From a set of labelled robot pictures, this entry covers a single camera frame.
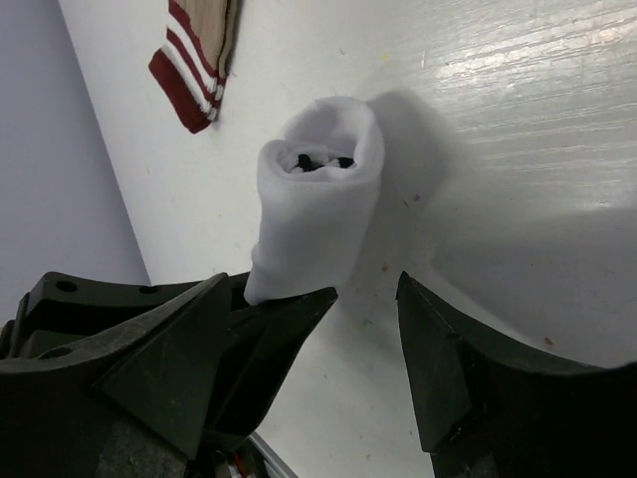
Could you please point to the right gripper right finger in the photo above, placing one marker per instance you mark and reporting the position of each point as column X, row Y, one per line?
column 487, row 405

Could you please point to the white sock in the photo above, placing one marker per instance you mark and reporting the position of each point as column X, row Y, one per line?
column 318, row 184

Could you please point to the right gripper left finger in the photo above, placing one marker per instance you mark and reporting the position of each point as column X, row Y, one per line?
column 112, row 380

